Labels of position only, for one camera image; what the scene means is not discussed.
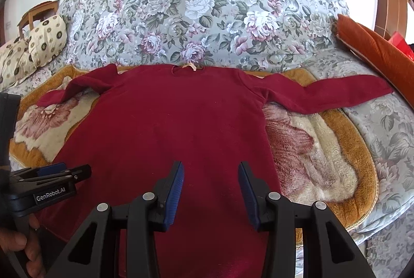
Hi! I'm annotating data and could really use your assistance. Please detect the red bag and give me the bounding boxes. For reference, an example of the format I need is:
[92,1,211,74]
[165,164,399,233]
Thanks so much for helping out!
[387,31,414,61]

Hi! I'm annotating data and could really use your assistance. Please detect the dark red sweater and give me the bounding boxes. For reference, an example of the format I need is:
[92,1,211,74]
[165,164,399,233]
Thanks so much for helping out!
[38,64,391,277]

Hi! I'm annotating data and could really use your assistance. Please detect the orange velvet cushion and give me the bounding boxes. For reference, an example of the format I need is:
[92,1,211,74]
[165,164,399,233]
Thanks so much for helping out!
[336,14,413,106]

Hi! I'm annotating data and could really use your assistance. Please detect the fleece floral blanket orange border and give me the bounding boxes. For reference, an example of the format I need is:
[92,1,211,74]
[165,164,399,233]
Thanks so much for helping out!
[8,64,379,248]

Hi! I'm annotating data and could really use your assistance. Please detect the cream patterned pillow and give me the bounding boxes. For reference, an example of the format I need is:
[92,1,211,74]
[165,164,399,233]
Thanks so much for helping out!
[29,14,67,68]
[0,37,36,92]

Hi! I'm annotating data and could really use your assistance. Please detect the wooden door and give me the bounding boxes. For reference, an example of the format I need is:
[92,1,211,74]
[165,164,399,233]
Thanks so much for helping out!
[374,0,408,40]

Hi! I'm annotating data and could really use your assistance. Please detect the person's left hand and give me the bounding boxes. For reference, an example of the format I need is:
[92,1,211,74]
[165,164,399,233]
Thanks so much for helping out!
[1,215,46,277]

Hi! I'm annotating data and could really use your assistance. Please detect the grey floral bed quilt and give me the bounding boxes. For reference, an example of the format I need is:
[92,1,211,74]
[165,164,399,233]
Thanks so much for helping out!
[0,0,414,278]

